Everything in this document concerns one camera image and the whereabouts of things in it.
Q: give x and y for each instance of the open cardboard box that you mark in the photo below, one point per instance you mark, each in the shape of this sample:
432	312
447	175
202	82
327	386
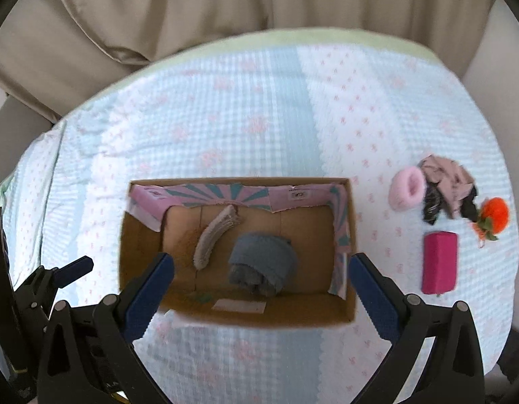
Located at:
315	214

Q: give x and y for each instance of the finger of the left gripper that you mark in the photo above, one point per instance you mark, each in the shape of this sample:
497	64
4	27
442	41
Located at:
70	273

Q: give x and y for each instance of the pink fluffy scrunchie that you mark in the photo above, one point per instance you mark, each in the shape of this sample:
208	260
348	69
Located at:
407	189

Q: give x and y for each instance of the magenta pouch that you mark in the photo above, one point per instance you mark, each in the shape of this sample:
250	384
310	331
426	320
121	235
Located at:
439	264

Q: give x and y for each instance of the black patterned scrunchie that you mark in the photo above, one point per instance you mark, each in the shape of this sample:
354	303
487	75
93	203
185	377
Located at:
432	204

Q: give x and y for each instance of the mauve fabric bow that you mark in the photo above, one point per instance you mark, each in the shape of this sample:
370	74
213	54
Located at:
452	180

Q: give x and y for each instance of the orange fluffy strawberry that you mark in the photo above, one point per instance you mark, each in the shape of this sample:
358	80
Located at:
492	219

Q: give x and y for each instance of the blue pink checkered blanket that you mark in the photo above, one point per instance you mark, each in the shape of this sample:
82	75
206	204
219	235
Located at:
283	104

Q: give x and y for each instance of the brown and grey plush clip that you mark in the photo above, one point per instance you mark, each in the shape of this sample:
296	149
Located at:
227	219

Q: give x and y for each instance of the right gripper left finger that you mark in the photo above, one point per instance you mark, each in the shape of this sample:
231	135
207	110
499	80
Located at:
125	320

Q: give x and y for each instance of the beige curtain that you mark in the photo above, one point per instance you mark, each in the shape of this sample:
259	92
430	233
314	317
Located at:
55	54

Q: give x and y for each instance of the blue fluffy scrunchie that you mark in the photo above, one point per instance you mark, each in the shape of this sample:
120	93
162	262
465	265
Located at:
262	263

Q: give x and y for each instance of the black fabric scrunchie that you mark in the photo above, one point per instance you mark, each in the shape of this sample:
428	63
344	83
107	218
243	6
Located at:
468	208

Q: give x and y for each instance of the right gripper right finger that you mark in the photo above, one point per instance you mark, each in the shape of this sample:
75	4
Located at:
396	320

